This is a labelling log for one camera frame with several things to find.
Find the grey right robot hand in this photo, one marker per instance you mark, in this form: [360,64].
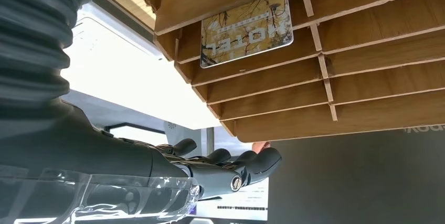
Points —
[87,160]

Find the wooden slotted card organizer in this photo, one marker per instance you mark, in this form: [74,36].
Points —
[278,87]

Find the white text sign board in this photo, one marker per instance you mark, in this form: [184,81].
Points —
[243,194]

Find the grey laptop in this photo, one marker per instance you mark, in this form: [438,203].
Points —
[347,180]

